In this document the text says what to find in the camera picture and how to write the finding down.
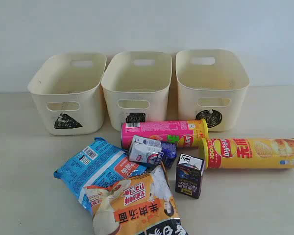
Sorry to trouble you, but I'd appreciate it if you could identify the blue noodle packet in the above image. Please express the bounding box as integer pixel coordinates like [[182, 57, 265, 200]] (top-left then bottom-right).
[[53, 138, 147, 212]]

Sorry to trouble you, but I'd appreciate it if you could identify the cream bin with square mark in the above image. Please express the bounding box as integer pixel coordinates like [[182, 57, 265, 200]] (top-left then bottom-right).
[[101, 51, 172, 131]]

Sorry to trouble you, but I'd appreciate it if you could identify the pink Lay's chip can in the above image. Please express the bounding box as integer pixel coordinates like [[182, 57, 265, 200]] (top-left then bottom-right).
[[121, 119, 209, 149]]

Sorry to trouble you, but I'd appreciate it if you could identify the dark purple juice carton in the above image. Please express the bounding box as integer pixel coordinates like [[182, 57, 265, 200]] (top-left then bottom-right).
[[175, 153, 205, 199]]

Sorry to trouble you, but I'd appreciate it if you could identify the yellow Lay's chip can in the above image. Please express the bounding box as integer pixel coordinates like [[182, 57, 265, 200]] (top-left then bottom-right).
[[198, 138, 294, 169]]

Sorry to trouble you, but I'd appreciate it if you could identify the cream bin with triangle mark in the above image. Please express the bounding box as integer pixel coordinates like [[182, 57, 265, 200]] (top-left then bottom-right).
[[27, 52, 107, 136]]

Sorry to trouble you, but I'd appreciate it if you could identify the white blue milk carton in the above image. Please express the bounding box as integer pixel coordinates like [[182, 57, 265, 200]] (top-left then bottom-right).
[[128, 135, 177, 168]]

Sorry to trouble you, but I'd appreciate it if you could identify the orange noodle packet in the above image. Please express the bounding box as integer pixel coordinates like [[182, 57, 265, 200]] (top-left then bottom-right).
[[85, 165, 187, 235]]

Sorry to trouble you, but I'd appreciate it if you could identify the cream bin with circle mark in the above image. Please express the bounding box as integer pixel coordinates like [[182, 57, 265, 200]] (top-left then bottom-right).
[[175, 49, 249, 132]]

